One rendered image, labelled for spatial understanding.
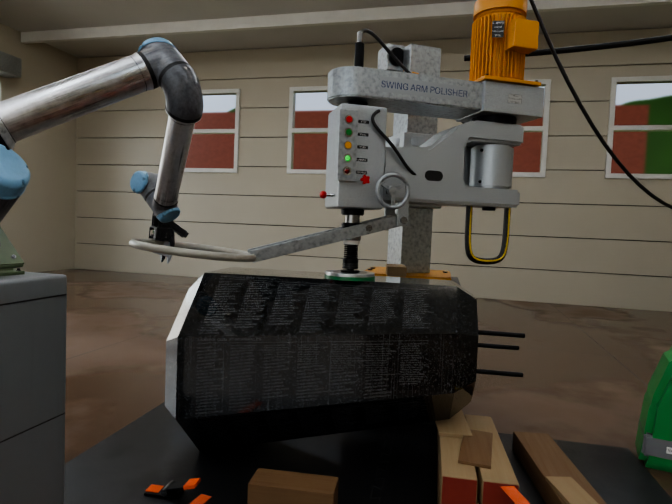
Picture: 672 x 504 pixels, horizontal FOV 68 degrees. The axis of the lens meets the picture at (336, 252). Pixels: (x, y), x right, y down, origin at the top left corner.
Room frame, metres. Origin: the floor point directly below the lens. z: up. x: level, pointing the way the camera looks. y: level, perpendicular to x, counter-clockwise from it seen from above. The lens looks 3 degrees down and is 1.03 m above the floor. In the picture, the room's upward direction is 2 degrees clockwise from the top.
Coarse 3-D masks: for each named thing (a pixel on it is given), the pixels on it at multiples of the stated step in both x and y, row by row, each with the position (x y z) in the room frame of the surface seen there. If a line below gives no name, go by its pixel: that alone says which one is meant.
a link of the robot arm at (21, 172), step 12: (0, 144) 1.34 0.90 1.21; (0, 156) 1.31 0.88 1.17; (12, 156) 1.34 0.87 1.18; (0, 168) 1.28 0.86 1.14; (12, 168) 1.31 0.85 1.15; (24, 168) 1.35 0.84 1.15; (0, 180) 1.26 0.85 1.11; (12, 180) 1.29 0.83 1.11; (24, 180) 1.32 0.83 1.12; (0, 192) 1.27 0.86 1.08; (12, 192) 1.30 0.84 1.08; (0, 204) 1.30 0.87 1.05; (12, 204) 1.34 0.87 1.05; (0, 216) 1.34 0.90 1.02
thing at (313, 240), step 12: (384, 216) 2.25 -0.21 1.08; (396, 216) 2.15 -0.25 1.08; (336, 228) 2.20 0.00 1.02; (348, 228) 2.09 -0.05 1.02; (360, 228) 2.11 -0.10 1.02; (372, 228) 2.12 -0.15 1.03; (384, 228) 2.14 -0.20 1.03; (288, 240) 2.14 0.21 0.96; (300, 240) 2.04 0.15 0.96; (312, 240) 2.05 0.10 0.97; (324, 240) 2.07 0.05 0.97; (336, 240) 2.08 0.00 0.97; (252, 252) 1.99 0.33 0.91; (264, 252) 2.00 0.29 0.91; (276, 252) 2.02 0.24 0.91; (288, 252) 2.03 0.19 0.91
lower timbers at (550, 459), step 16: (528, 432) 2.29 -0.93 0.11; (512, 448) 2.30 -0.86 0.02; (528, 448) 2.11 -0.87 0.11; (544, 448) 2.12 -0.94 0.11; (560, 448) 2.13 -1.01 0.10; (528, 464) 2.06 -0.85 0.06; (544, 464) 1.97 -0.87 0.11; (560, 464) 1.98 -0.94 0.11; (544, 480) 1.86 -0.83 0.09; (576, 480) 1.85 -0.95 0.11; (544, 496) 1.85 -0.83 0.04; (592, 496) 1.74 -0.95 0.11
